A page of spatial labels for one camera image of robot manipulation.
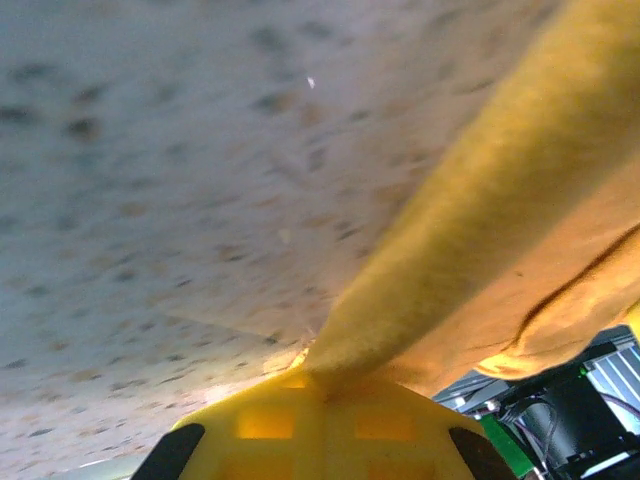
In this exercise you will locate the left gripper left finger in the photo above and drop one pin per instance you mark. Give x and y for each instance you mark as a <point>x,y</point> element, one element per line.
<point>265,440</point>

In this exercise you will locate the aluminium mounting rail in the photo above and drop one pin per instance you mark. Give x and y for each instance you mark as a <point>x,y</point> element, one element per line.
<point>617,367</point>

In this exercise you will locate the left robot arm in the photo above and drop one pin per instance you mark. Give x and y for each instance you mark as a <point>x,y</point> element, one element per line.
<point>555,425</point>

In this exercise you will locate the orange t-shirt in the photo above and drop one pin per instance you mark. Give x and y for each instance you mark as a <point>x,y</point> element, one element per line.
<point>475,200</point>

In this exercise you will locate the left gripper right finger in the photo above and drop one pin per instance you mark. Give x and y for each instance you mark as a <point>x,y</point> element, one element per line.
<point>390,440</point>

